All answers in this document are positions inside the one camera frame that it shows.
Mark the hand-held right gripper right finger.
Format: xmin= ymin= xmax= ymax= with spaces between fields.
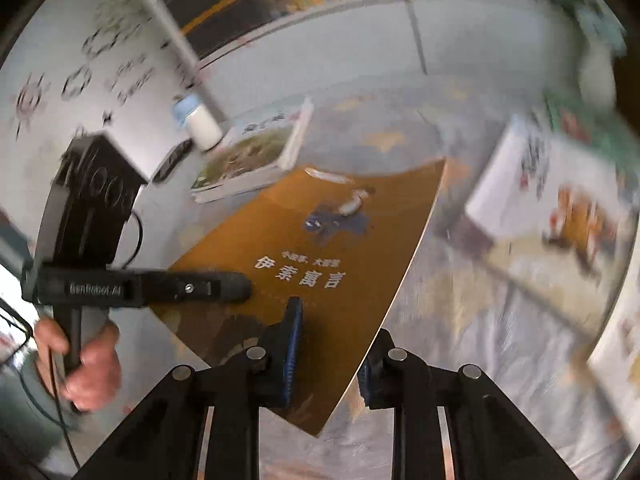
xmin=357 ymin=329 xmax=576 ymax=480

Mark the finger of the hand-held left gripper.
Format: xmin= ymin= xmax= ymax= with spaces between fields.
xmin=135 ymin=270 xmax=252 ymax=307

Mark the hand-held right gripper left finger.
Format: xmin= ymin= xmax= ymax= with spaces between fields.
xmin=75 ymin=296 xmax=305 ymax=480

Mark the orange-brown book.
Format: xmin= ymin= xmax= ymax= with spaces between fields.
xmin=150 ymin=159 xmax=447 ymax=437

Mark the landscape cover book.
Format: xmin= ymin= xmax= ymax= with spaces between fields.
xmin=190 ymin=99 xmax=316 ymax=204

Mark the white book with orange figure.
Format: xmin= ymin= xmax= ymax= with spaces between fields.
xmin=586 ymin=270 xmax=640 ymax=442

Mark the thin white book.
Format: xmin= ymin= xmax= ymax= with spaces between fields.
xmin=464 ymin=115 xmax=622 ymax=277

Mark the person's left forearm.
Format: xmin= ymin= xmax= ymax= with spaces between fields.
xmin=0 ymin=355 xmax=66 ymax=463

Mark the row of dark hardcover books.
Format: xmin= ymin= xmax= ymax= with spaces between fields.
xmin=165 ymin=0 xmax=301 ymax=58

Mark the person's left hand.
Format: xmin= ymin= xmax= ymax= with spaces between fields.
xmin=34 ymin=317 xmax=122 ymax=411

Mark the black remote control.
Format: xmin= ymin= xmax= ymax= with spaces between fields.
xmin=151 ymin=139 xmax=194 ymax=184

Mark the fan-patterned tablecloth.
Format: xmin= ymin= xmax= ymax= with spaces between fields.
xmin=220 ymin=85 xmax=632 ymax=480

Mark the white bottle with blue lid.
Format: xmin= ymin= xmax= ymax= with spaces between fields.
xmin=172 ymin=94 xmax=223 ymax=152

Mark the white bookshelf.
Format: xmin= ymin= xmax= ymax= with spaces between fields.
xmin=125 ymin=0 xmax=591 ymax=126

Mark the white ribbed vase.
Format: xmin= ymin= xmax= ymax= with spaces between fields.
xmin=577 ymin=45 xmax=619 ymax=111

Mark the blue and white flower bouquet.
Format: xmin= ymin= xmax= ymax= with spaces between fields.
xmin=540 ymin=0 xmax=628 ymax=56

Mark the sun wall decal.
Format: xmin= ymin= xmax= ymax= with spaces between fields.
xmin=12 ymin=75 xmax=48 ymax=136

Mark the cloud wall decal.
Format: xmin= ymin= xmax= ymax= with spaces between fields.
xmin=62 ymin=67 xmax=94 ymax=101
xmin=82 ymin=15 xmax=132 ymax=57

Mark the black lettering wall decal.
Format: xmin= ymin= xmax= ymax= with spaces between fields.
xmin=105 ymin=55 xmax=157 ymax=107

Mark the black cable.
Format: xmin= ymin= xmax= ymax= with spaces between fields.
xmin=0 ymin=210 xmax=145 ymax=467

